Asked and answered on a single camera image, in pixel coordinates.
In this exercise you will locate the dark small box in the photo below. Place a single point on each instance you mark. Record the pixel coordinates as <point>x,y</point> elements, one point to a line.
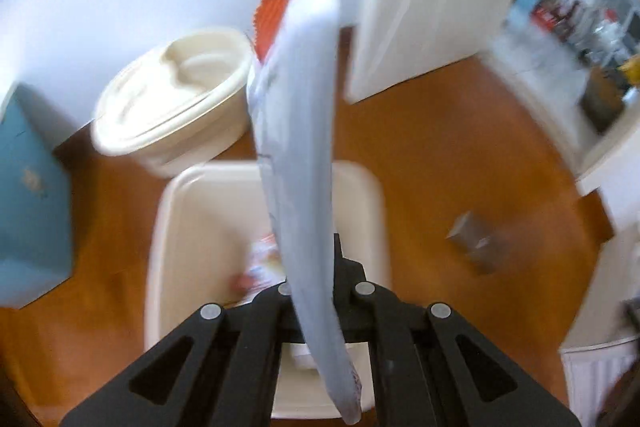
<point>475,242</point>

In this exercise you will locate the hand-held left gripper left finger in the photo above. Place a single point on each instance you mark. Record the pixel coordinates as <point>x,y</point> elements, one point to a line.
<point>235,357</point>

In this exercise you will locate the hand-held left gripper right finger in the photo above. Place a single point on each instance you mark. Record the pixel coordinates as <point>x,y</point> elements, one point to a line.
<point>400,357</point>

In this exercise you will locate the white brown printed packet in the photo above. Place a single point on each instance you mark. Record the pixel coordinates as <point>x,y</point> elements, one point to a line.
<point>260,267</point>

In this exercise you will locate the white louvered closet door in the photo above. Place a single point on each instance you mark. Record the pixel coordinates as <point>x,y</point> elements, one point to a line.
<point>590,382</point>

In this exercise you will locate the beige round bucket with lid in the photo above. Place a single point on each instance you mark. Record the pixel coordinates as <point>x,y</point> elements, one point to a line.
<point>190,107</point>

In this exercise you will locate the beige plastic trash bin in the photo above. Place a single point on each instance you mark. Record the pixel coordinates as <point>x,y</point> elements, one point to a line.
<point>200,232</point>

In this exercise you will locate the blue storage bin white lid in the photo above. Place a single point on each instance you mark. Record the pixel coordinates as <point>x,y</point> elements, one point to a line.
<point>30,217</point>

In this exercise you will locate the white orange snack bag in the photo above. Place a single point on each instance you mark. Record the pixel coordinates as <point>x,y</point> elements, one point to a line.
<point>305,147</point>

